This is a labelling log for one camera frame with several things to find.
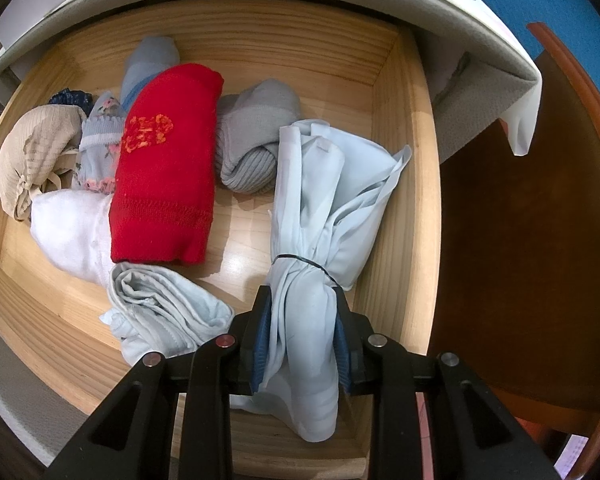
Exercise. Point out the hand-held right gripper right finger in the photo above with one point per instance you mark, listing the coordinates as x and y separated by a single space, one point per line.
342 355

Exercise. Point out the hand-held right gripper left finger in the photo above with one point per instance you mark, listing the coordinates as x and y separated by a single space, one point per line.
260 345

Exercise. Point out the black elastic band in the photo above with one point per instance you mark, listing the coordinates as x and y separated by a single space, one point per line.
300 259

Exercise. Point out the wooden drawer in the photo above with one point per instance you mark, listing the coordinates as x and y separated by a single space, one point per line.
240 250

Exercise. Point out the pale blue underwear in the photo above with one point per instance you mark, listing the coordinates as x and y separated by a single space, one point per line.
310 210
160 300

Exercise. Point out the grey ribbed sock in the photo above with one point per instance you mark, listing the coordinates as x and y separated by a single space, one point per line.
250 160

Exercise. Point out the red embroidered sock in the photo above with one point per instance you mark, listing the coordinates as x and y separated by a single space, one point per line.
165 185

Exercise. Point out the light blue floral sock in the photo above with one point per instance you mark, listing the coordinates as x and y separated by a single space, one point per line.
100 135

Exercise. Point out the cream sock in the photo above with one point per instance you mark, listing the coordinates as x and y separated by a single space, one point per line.
30 145

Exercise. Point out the navy floral underwear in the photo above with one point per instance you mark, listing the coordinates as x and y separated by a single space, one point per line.
67 97

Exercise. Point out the pale blue folded underwear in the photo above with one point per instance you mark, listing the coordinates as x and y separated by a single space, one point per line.
160 300

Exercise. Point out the white underwear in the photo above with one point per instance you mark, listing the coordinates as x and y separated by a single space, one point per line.
70 230

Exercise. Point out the wooden chair seat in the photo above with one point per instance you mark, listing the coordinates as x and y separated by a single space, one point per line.
520 260

